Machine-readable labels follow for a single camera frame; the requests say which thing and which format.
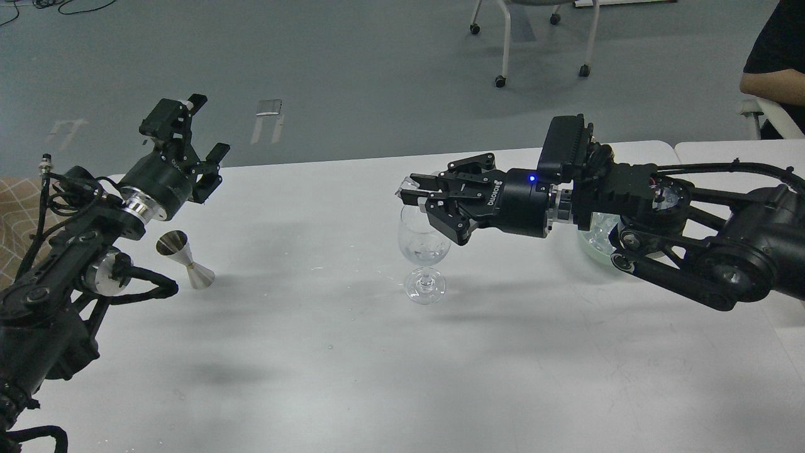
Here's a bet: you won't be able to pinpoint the seated person in black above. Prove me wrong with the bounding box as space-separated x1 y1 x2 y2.
739 1 804 132

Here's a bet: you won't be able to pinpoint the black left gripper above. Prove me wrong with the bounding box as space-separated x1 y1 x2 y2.
119 94 230 223

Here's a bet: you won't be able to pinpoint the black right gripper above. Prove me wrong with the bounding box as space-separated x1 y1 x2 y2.
402 153 552 246

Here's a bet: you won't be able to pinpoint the green bowl of ice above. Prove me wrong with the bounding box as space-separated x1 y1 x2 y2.
577 212 621 267

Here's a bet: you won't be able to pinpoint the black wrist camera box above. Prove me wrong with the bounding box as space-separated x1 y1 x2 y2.
536 114 592 184

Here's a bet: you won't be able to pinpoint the grey white office chair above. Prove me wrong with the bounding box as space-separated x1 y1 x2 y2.
492 1 602 89

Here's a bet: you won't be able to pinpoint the steel double jigger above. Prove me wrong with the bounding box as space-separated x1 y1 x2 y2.
155 230 216 290

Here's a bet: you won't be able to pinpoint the silver floor plate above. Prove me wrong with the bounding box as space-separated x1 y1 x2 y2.
255 99 284 117

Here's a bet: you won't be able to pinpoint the clear ice cube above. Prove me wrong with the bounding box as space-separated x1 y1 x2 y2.
395 177 419 200

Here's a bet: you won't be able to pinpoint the beige checkered seat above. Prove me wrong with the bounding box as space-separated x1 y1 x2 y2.
1 177 41 289

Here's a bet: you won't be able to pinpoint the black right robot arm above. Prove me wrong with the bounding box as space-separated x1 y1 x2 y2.
397 142 803 311

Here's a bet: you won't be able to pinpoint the clear wine glass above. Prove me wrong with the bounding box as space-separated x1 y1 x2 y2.
397 204 452 306

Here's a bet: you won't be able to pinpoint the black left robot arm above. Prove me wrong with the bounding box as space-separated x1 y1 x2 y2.
1 94 230 452

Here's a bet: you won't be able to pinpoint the black floor cables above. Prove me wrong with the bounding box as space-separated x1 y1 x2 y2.
0 0 118 27

